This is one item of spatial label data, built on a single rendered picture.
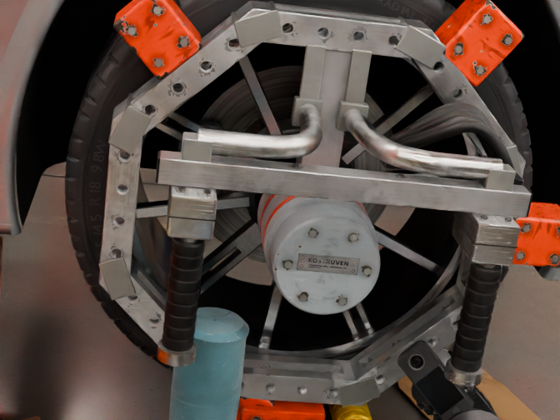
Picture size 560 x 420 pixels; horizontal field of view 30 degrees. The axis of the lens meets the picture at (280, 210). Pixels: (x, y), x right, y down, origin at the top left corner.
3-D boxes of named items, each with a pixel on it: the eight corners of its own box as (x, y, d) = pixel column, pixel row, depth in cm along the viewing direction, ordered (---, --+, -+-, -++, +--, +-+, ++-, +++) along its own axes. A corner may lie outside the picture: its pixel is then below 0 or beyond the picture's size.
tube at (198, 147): (317, 127, 133) (329, 46, 130) (340, 177, 115) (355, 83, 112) (179, 113, 131) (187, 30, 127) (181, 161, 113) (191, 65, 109)
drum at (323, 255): (348, 257, 147) (364, 162, 142) (376, 326, 127) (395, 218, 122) (249, 248, 145) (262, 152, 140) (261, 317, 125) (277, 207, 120)
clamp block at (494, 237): (490, 237, 126) (499, 197, 125) (512, 267, 118) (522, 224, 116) (449, 234, 126) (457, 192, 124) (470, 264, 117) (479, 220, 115)
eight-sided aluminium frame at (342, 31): (459, 392, 156) (537, 32, 138) (471, 416, 150) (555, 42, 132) (92, 367, 149) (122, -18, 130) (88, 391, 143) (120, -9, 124)
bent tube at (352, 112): (467, 142, 136) (482, 63, 132) (512, 192, 118) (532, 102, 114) (334, 129, 134) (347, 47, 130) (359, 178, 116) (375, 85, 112)
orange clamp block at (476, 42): (461, 75, 140) (509, 25, 138) (477, 89, 133) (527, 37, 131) (425, 41, 138) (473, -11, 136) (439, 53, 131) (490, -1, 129)
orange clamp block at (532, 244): (487, 242, 149) (547, 248, 150) (504, 265, 142) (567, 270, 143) (497, 197, 147) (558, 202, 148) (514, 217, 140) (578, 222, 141)
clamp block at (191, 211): (210, 212, 122) (215, 169, 120) (212, 242, 113) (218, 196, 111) (167, 208, 121) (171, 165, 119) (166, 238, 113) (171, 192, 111)
